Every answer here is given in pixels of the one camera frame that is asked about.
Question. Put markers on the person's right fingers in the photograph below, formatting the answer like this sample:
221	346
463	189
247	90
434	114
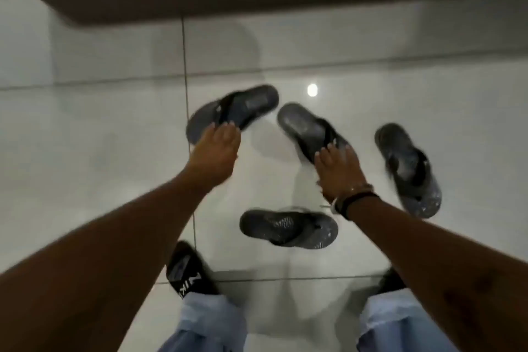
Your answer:
330	151

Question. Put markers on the black slide sandal white print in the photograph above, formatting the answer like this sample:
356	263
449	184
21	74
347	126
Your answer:
185	267
390	281

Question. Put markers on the person's left fingers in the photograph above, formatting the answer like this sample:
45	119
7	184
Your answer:
222	128

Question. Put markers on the person's right forearm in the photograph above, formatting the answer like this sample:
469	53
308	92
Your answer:
445	273

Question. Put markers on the light blue trousers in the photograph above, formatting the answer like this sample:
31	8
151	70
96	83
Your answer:
210	323

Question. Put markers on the black wrist band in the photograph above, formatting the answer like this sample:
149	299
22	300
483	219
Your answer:
355	199

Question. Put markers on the person's left forearm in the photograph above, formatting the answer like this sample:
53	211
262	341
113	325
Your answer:
107	261

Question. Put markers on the dark grey flip-flop sandal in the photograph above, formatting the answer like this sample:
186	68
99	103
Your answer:
284	227
243	108
303	127
410	174

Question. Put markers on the person's right hand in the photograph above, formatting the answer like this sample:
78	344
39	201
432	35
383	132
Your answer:
340	174

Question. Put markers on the person's left hand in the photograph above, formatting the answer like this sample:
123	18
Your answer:
214	156

